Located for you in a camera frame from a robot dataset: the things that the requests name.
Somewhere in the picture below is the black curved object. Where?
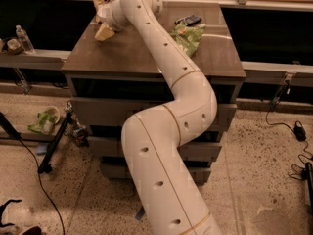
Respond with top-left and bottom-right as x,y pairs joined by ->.
0,199 -> 22,228

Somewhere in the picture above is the small round container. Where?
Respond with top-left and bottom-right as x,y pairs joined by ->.
2,38 -> 22,55

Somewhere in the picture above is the blue tape cross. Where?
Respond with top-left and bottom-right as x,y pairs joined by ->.
135,207 -> 145,221

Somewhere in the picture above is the clear plastic water bottle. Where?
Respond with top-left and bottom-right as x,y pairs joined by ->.
16,25 -> 35,55

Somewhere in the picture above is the black power adapter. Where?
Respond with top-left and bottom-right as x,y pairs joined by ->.
293,121 -> 306,141

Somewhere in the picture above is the grey drawer cabinet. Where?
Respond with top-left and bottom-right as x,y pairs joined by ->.
61,2 -> 246,185

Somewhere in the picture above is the green chip bag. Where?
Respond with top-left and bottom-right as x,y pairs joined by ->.
170,23 -> 205,57

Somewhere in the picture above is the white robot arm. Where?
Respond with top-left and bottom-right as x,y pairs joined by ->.
98,0 -> 222,235

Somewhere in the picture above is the black tripod leg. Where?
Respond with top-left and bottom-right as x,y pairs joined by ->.
37,113 -> 72,174

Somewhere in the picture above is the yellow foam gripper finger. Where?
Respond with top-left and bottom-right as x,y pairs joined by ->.
95,23 -> 115,41

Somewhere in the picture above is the black floor cable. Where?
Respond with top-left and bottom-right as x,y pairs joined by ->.
0,112 -> 67,235

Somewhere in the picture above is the dark blue snack packet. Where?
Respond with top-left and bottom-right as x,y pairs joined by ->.
174,15 -> 201,26

